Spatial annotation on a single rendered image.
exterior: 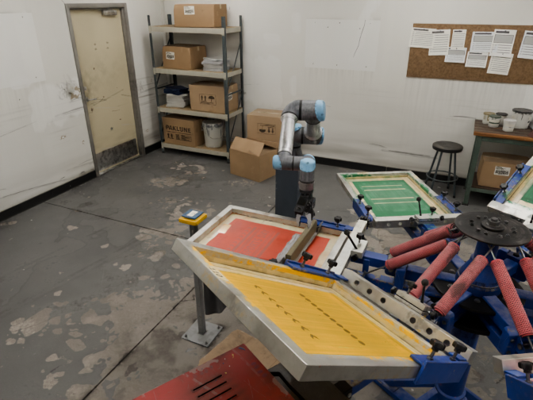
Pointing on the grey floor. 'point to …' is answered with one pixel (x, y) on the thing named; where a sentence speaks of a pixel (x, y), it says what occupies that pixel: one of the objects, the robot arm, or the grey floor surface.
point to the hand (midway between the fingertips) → (303, 225)
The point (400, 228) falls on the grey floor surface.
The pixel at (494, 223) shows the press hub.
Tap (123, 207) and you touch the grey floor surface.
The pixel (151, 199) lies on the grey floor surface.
